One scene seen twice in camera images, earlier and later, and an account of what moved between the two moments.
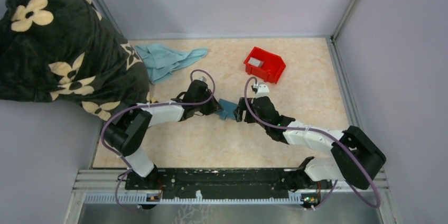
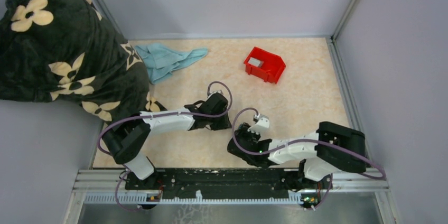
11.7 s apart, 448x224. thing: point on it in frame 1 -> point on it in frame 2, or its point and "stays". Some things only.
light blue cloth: (161, 62) stays
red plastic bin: (264, 65) stays
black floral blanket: (56, 44) stays
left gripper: (214, 106) -> (225, 123)
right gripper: (239, 112) -> (243, 131)
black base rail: (220, 183) stays
